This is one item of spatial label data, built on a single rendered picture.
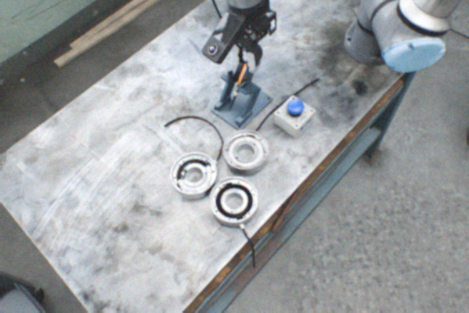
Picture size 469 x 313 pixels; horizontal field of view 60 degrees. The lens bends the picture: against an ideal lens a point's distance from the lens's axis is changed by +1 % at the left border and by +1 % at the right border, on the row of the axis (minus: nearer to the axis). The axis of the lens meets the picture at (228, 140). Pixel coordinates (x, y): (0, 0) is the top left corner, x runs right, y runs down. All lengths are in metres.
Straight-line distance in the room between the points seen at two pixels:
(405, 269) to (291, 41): 1.02
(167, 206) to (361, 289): 0.99
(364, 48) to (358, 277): 0.94
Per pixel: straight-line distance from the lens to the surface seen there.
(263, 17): 0.86
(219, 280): 1.12
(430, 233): 1.85
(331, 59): 1.14
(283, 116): 0.96
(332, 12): 1.27
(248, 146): 0.95
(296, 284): 1.68
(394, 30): 0.94
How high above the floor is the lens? 1.64
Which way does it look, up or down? 59 degrees down
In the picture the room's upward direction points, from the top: 8 degrees counter-clockwise
